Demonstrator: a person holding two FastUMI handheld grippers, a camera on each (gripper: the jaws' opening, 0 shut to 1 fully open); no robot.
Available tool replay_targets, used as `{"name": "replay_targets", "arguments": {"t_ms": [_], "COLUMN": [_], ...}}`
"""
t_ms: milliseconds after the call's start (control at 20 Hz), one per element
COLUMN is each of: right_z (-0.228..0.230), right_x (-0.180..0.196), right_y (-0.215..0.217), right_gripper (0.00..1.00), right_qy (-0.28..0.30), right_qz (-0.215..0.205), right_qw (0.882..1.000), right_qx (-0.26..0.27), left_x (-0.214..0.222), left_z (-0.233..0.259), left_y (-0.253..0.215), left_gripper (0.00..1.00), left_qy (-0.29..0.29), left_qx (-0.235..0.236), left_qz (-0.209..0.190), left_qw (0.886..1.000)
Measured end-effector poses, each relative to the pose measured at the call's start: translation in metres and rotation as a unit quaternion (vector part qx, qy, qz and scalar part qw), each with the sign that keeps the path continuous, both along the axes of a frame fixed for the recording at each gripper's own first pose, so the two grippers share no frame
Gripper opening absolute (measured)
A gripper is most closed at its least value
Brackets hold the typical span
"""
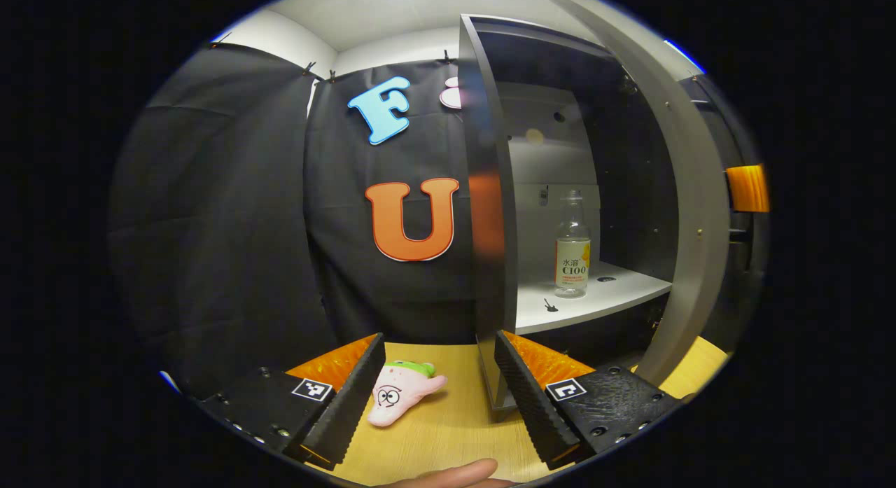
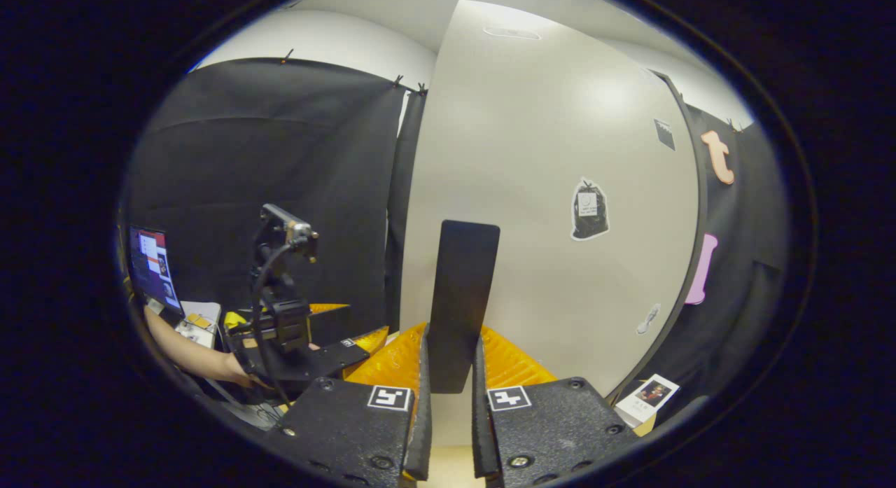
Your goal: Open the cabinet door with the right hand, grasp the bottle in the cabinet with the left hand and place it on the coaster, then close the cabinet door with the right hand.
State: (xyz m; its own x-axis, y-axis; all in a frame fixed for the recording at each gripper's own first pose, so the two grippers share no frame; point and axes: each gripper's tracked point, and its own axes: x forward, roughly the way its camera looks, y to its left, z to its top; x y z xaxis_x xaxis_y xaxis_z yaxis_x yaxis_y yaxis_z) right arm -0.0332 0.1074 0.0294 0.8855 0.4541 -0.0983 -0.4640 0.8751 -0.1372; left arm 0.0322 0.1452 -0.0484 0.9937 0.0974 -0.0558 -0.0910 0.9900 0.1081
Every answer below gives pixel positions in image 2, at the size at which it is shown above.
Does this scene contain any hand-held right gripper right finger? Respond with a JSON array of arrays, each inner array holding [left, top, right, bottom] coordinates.
[[470, 325, 641, 488]]

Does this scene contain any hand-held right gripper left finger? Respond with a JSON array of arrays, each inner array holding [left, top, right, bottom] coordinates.
[[269, 323, 433, 488]]

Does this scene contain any black cabinet door handle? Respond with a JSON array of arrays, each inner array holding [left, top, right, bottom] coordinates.
[[426, 220, 501, 395]]

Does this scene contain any beige cabinet door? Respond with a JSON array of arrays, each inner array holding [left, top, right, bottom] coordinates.
[[399, 0, 701, 447]]

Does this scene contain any dark grey cabinet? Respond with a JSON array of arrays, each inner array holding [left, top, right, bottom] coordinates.
[[609, 69, 709, 405]]

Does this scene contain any white box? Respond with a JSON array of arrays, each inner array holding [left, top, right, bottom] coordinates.
[[174, 300, 223, 350]]

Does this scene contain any computer monitor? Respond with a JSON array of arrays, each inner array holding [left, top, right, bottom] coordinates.
[[127, 225, 185, 315]]

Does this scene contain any black backdrop cloth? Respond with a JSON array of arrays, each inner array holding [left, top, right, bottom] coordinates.
[[125, 57, 795, 398]]

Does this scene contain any white book with portrait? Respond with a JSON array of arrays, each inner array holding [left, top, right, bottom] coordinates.
[[614, 373, 680, 430]]

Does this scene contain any black cable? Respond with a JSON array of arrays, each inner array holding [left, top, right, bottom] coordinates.
[[249, 242, 298, 408]]

